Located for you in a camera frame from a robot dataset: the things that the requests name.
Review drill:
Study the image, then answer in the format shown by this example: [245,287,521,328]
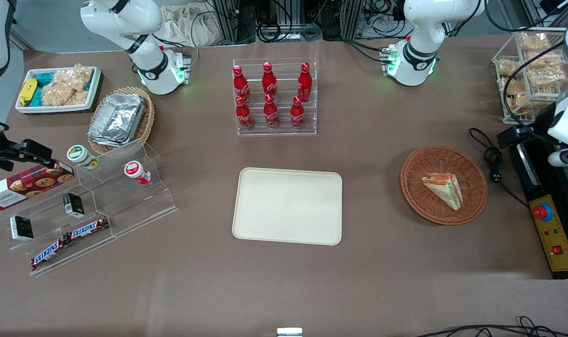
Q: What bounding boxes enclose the clear bag of rice crackers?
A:
[41,64,94,107]

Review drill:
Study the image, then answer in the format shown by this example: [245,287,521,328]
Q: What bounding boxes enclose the red cookie box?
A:
[0,160,75,211]

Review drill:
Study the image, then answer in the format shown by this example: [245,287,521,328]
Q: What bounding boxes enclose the small black box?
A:
[62,192,85,218]
[9,215,34,242]

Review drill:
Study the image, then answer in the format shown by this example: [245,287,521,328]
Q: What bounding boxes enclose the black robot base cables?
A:
[344,38,390,64]

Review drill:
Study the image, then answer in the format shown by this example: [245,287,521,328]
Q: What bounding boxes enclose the white rectangular plastic bin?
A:
[15,66,103,116]

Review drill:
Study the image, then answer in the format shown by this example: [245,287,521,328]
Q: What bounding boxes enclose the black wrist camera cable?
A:
[501,41,568,130]

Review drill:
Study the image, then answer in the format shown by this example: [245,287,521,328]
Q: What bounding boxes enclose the bagged fried snack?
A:
[519,31,552,52]
[499,77,529,96]
[504,92,535,116]
[527,50,565,71]
[527,66,568,88]
[497,58,524,78]

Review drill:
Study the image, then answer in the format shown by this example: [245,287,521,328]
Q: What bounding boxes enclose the white cloth bag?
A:
[161,3,220,48]

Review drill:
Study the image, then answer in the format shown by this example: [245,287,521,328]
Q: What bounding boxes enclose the yellow snack packet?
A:
[19,78,38,106]

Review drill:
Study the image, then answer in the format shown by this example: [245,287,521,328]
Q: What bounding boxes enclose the cream rectangular tray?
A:
[232,167,343,246]

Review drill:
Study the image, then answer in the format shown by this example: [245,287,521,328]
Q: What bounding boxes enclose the aluminium frame post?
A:
[212,0,257,44]
[341,0,365,40]

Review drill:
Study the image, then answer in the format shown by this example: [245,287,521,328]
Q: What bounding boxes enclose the red emergency stop button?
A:
[532,204,554,222]

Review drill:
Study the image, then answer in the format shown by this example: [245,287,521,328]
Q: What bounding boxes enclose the triangular sandwich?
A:
[421,172,464,212]

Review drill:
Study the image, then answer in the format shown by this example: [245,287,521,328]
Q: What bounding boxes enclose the tan oval wicker basket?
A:
[87,86,156,156]

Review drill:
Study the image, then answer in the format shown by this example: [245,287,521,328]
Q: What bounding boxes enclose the black power cable with plug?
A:
[468,127,531,209]

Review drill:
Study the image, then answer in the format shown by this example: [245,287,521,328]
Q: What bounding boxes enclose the red cola bottle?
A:
[290,95,306,130]
[232,65,251,103]
[297,62,313,102]
[262,62,278,97]
[236,96,254,131]
[263,94,280,130]

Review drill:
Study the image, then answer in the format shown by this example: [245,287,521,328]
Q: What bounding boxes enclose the brown round wicker basket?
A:
[400,145,489,227]

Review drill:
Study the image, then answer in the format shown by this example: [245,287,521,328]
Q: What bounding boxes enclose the clear acrylic step stand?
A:
[0,138,178,278]

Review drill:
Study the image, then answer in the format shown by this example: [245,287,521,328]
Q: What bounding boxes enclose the yellow control panel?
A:
[528,194,568,273]

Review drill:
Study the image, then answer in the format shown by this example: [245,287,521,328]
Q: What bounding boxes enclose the stack of foil trays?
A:
[88,93,147,147]

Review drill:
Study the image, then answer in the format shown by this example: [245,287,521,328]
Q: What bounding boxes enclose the brown Snickers bar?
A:
[67,217,111,241]
[30,235,72,270]

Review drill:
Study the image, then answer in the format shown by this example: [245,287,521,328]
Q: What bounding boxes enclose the black sealing machine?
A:
[509,101,568,280]

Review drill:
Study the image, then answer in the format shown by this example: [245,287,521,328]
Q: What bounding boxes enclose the green lid cup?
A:
[66,145,100,170]

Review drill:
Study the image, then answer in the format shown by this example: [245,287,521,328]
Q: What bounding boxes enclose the white power strip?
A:
[361,13,407,40]

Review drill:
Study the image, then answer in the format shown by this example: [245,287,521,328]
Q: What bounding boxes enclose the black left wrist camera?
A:
[496,124,533,151]

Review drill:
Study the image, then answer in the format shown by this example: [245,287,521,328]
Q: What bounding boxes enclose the red lid cup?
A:
[124,160,152,185]

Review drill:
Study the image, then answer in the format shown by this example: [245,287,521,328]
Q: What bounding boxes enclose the black floor cables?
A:
[415,315,568,337]

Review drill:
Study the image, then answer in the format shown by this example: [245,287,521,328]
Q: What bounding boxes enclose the teal snack packets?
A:
[33,72,58,107]

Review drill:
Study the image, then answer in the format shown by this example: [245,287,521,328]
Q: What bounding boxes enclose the white wire rack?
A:
[492,27,568,125]

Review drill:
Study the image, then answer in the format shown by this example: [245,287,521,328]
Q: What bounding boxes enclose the clear acrylic bottle rack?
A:
[232,58,318,137]

